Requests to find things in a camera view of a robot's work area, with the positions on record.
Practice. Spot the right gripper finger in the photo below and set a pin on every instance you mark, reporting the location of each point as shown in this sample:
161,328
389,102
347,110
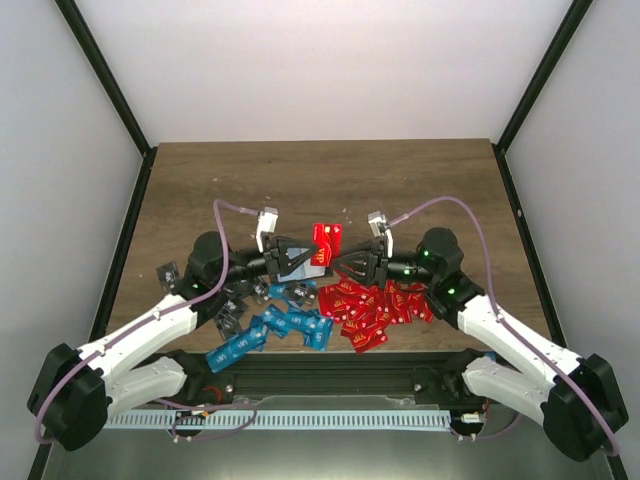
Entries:
362,247
358,273

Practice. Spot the white slotted cable duct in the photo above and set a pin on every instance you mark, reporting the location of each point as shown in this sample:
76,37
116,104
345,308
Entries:
401,420

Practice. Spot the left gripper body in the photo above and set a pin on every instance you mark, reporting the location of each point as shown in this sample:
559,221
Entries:
274,261

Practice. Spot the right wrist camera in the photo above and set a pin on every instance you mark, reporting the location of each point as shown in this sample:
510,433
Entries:
381,230

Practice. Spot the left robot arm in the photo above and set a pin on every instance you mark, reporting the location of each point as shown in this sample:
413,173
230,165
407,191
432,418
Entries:
79,389

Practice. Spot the lone black VIP card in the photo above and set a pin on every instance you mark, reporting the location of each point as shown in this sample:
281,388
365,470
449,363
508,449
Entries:
168,275

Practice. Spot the blue VIP card pile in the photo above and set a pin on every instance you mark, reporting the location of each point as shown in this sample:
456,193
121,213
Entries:
315,328

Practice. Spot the black card holder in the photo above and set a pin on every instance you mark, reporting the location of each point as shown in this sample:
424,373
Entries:
304,272

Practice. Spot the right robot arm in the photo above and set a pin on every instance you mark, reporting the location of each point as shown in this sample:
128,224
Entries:
575,399

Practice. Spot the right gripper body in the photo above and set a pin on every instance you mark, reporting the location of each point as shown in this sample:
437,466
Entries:
380,254

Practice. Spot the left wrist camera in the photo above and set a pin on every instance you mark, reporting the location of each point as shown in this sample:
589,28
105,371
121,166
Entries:
266,224

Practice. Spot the black aluminium frame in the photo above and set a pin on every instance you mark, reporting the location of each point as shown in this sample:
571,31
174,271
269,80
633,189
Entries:
427,378

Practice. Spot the black VIP card pile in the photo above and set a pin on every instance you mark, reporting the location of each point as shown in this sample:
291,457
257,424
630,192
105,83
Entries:
227,319

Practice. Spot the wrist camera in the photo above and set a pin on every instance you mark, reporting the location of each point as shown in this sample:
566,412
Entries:
266,224
381,230

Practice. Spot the red VIP card pile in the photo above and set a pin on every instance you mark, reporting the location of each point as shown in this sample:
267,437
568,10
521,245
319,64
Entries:
365,312

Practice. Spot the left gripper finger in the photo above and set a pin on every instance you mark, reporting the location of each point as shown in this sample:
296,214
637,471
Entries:
285,244
291,263

